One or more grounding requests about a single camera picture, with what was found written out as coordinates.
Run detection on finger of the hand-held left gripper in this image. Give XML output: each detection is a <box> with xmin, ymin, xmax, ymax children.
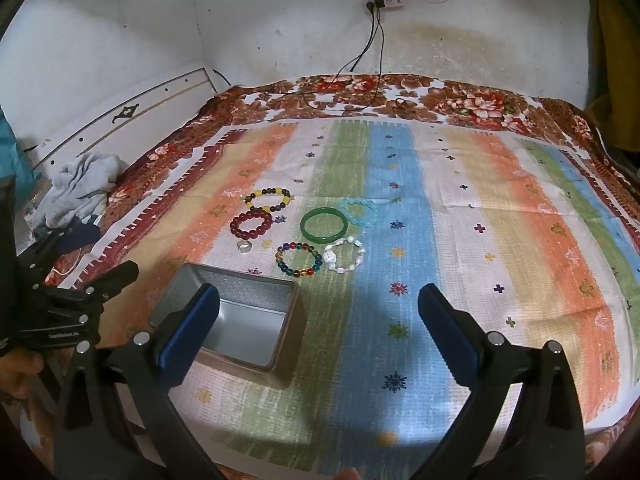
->
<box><xmin>30</xmin><ymin>260</ymin><xmax>140</xmax><ymax>353</ymax></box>
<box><xmin>30</xmin><ymin>230</ymin><xmax>76</xmax><ymax>288</ymax></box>

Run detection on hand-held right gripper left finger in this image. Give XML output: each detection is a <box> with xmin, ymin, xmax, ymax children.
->
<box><xmin>52</xmin><ymin>284</ymin><xmax>226</xmax><ymax>480</ymax></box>

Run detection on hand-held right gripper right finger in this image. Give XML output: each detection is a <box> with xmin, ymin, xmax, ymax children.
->
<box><xmin>417</xmin><ymin>283</ymin><xmax>587</xmax><ymax>480</ymax></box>

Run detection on rectangular metal tin box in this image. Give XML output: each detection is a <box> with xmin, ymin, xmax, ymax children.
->
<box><xmin>148</xmin><ymin>261</ymin><xmax>307</xmax><ymax>390</ymax></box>

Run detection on dark red bead bracelet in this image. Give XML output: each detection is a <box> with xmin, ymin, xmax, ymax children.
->
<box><xmin>229</xmin><ymin>209</ymin><xmax>274</xmax><ymax>239</ymax></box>

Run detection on multicolour glass bead bracelet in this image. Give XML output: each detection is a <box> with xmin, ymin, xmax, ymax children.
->
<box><xmin>275</xmin><ymin>241</ymin><xmax>323</xmax><ymax>277</ymax></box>

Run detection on white pearl bracelet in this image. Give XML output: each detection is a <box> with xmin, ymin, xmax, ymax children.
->
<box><xmin>324</xmin><ymin>236</ymin><xmax>366</xmax><ymax>274</ymax></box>

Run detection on yellow and black bead bracelet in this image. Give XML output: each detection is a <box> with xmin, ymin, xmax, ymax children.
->
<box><xmin>243</xmin><ymin>187</ymin><xmax>292</xmax><ymax>212</ymax></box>

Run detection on green jade bangle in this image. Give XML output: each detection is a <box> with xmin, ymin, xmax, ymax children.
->
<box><xmin>300</xmin><ymin>206</ymin><xmax>348</xmax><ymax>239</ymax></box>

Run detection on person's left hand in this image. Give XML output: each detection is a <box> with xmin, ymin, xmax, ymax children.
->
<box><xmin>0</xmin><ymin>351</ymin><xmax>46</xmax><ymax>401</ymax></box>

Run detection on dark blue cloth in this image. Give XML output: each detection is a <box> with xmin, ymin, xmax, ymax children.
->
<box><xmin>55</xmin><ymin>215</ymin><xmax>101</xmax><ymax>252</ymax></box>

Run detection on striped printed cloth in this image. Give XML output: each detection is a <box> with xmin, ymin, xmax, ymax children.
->
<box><xmin>82</xmin><ymin>119</ymin><xmax>640</xmax><ymax>471</ymax></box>

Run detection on grey crumpled cloth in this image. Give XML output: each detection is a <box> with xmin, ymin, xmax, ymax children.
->
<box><xmin>32</xmin><ymin>152</ymin><xmax>128</xmax><ymax>228</ymax></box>

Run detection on teal cloth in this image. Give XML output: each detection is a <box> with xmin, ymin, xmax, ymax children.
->
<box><xmin>0</xmin><ymin>107</ymin><xmax>40</xmax><ymax>196</ymax></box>

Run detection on white headboard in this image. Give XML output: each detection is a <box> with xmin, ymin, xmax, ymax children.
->
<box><xmin>15</xmin><ymin>66</ymin><xmax>221</xmax><ymax>181</ymax></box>

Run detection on striped christmas tablecloth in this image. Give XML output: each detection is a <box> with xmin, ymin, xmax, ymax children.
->
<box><xmin>0</xmin><ymin>74</ymin><xmax>640</xmax><ymax>480</ymax></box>

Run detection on yellow hanging cloth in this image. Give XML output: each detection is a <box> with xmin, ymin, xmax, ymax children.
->
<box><xmin>585</xmin><ymin>0</ymin><xmax>640</xmax><ymax>151</ymax></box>

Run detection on black power cable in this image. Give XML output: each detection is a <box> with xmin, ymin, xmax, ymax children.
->
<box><xmin>305</xmin><ymin>10</ymin><xmax>386</xmax><ymax>111</ymax></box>
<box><xmin>272</xmin><ymin>7</ymin><xmax>378</xmax><ymax>103</ymax></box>

